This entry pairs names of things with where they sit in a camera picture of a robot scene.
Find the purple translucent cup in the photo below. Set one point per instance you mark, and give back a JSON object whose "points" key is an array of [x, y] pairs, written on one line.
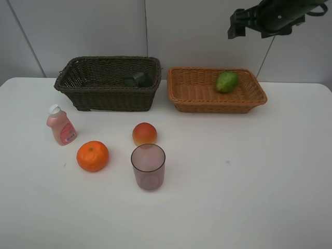
{"points": [[148, 161]]}

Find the orange mandarin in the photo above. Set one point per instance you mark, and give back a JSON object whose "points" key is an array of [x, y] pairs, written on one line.
{"points": [[92, 156]]}

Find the round bread bun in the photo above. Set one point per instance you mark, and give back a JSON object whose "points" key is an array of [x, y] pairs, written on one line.
{"points": [[144, 133]]}

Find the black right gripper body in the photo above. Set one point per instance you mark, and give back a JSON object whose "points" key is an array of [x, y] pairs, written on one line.
{"points": [[274, 17]]}

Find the pink bottle white cap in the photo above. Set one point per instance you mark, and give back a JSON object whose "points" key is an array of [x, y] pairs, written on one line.
{"points": [[62, 129]]}

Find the green lime fruit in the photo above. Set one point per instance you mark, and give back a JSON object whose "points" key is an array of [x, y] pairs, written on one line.
{"points": [[226, 82]]}

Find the black rectangular box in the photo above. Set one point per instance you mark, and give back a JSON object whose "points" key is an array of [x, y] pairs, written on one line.
{"points": [[138, 80]]}

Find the dark brown wicker basket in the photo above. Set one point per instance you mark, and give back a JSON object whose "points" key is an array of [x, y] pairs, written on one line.
{"points": [[96, 83]]}

